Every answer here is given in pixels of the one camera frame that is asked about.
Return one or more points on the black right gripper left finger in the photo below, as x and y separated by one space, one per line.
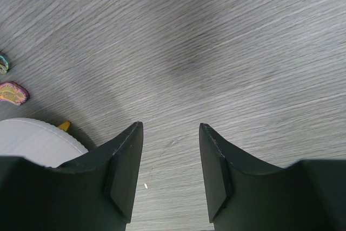
94 191

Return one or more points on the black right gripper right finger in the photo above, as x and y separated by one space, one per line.
246 193

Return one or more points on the white round divided container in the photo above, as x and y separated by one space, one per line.
39 142

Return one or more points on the gold spoon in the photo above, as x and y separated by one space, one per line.
65 126

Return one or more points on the teal spoon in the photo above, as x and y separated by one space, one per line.
5 64

